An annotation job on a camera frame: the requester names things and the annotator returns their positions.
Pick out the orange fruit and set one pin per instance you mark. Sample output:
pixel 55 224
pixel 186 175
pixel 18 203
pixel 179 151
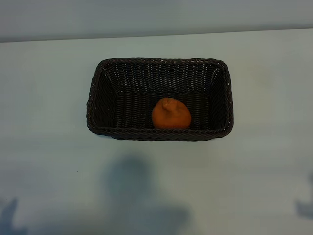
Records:
pixel 171 117

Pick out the dark brown wicker basket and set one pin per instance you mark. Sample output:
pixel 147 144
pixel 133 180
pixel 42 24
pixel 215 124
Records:
pixel 127 110

